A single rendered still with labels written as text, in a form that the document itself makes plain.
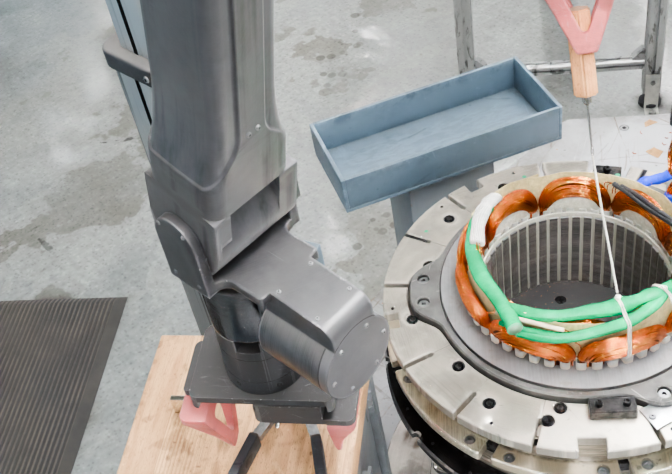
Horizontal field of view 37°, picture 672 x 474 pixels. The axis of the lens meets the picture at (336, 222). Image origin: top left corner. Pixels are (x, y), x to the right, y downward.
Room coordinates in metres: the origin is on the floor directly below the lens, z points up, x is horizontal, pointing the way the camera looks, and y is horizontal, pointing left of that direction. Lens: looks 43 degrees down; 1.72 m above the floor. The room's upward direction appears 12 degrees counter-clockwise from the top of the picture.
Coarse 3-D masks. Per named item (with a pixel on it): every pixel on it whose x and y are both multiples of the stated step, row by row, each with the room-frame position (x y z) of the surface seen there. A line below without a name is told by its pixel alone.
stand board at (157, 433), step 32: (160, 352) 0.59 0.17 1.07; (192, 352) 0.58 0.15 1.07; (160, 384) 0.55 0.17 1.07; (160, 416) 0.52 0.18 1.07; (224, 416) 0.51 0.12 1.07; (128, 448) 0.49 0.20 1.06; (160, 448) 0.49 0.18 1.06; (192, 448) 0.48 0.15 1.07; (224, 448) 0.48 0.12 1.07; (288, 448) 0.46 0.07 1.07; (352, 448) 0.45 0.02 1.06
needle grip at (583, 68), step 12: (576, 12) 0.55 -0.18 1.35; (588, 12) 0.55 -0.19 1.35; (588, 24) 0.55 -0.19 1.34; (576, 60) 0.54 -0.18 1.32; (588, 60) 0.54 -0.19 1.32; (576, 72) 0.54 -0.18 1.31; (588, 72) 0.54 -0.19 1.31; (576, 84) 0.54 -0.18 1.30; (588, 84) 0.54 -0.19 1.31; (576, 96) 0.54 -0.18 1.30; (588, 96) 0.53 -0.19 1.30
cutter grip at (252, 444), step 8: (248, 440) 0.46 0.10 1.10; (256, 440) 0.46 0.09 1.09; (248, 448) 0.45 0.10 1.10; (256, 448) 0.45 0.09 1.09; (240, 456) 0.44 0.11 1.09; (248, 456) 0.44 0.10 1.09; (232, 464) 0.44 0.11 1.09; (240, 464) 0.44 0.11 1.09; (248, 464) 0.44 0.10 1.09; (232, 472) 0.43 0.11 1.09; (240, 472) 0.43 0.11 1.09
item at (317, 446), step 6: (312, 438) 0.45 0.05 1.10; (318, 438) 0.45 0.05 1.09; (312, 444) 0.44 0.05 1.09; (318, 444) 0.44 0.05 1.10; (312, 450) 0.44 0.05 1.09; (318, 450) 0.44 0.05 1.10; (318, 456) 0.43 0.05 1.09; (324, 456) 0.44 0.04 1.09; (318, 462) 0.42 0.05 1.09; (324, 462) 0.42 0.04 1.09; (318, 468) 0.42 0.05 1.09; (324, 468) 0.42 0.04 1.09
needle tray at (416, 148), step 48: (432, 96) 0.90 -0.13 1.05; (480, 96) 0.91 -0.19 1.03; (528, 96) 0.88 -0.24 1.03; (336, 144) 0.87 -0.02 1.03; (384, 144) 0.86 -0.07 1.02; (432, 144) 0.84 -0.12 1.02; (480, 144) 0.80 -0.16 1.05; (528, 144) 0.81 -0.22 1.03; (336, 192) 0.80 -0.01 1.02; (384, 192) 0.78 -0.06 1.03; (432, 192) 0.80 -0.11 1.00
